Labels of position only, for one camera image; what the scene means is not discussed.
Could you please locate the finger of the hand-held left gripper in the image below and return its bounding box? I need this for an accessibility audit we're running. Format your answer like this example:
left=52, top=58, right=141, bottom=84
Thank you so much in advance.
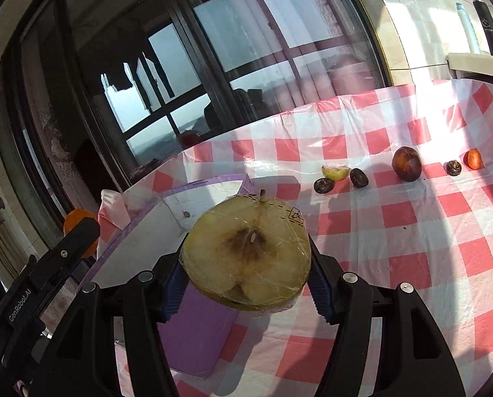
left=33, top=216, right=102, bottom=296

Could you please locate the black bottle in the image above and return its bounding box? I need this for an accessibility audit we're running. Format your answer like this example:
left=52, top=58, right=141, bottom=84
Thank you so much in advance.
left=472, top=0, right=493, bottom=58

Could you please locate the small orange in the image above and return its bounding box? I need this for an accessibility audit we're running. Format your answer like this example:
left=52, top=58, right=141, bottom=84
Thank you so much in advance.
left=463, top=149, right=483, bottom=170

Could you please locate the white bottle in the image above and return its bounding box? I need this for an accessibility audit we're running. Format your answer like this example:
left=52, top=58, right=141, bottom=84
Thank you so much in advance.
left=456, top=2, right=482, bottom=55

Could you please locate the plastic-wrapped half apple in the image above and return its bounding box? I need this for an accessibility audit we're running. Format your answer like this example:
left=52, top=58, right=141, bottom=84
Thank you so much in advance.
left=179, top=195, right=313, bottom=312

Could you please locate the beige furniture panel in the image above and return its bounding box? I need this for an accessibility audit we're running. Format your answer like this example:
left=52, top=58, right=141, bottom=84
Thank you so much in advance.
left=445, top=52, right=493, bottom=79

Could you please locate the patterned lace curtain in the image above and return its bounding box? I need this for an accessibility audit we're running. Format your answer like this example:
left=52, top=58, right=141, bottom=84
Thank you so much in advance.
left=33, top=99, right=79, bottom=203

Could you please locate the white box with purple edges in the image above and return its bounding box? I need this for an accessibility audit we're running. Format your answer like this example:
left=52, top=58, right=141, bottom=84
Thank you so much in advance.
left=79, top=173, right=254, bottom=379

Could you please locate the large orange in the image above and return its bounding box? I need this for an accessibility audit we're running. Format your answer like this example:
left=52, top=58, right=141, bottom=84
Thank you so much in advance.
left=63, top=209, right=99, bottom=259

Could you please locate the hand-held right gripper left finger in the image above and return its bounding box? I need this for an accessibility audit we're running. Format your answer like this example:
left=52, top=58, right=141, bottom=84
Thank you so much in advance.
left=35, top=232, right=190, bottom=397

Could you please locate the dark red plum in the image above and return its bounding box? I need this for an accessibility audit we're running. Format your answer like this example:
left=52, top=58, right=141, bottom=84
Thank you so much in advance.
left=391, top=146, right=423, bottom=183

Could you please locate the pink sheer curtain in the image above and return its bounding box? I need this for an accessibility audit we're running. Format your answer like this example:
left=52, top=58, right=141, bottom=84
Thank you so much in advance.
left=213, top=0, right=385, bottom=106

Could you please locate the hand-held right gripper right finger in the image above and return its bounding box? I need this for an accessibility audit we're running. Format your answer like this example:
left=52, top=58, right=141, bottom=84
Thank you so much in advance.
left=306, top=234, right=467, bottom=397

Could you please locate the plastic-wrapped lemon wedge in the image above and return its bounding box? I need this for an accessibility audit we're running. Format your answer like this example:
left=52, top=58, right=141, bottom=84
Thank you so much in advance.
left=322, top=164, right=351, bottom=182

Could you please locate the red white checkered tablecloth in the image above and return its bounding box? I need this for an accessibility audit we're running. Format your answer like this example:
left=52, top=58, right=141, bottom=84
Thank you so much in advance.
left=98, top=78, right=493, bottom=397

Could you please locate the dark window frame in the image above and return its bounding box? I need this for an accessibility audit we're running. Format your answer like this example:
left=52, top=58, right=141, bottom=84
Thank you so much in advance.
left=0, top=0, right=390, bottom=232

